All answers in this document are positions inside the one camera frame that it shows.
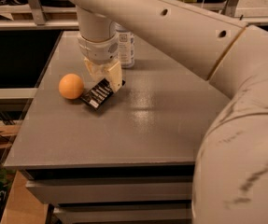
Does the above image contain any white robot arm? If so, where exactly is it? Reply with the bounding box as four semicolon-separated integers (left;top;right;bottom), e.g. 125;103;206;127
69;0;268;224

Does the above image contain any grey drawer cabinet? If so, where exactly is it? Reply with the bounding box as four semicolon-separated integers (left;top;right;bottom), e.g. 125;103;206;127
2;28;234;224

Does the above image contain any lower grey drawer front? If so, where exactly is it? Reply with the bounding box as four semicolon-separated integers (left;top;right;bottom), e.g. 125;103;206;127
54;203;191;224

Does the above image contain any upper grey drawer front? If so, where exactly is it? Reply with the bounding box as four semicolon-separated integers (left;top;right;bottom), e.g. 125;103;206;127
26;176;192;206

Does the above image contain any metal shelf rail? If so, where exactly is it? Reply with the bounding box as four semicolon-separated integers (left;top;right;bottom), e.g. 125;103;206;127
0;17;268;31

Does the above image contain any clear plastic water bottle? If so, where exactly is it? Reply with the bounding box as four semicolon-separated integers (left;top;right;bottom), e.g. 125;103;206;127
116;24;134;68

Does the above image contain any grey drawer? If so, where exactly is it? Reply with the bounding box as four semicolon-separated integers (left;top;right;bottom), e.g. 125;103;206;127
26;176;192;206
54;203;191;224

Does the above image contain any black rxbar chocolate wrapper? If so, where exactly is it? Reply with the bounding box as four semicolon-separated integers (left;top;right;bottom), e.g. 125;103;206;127
79;78;114;110

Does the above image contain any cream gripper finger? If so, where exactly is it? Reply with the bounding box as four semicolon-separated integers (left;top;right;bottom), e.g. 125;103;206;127
105;60;122;93

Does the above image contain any orange fruit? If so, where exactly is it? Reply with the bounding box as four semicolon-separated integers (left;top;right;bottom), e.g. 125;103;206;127
59;74;84;100

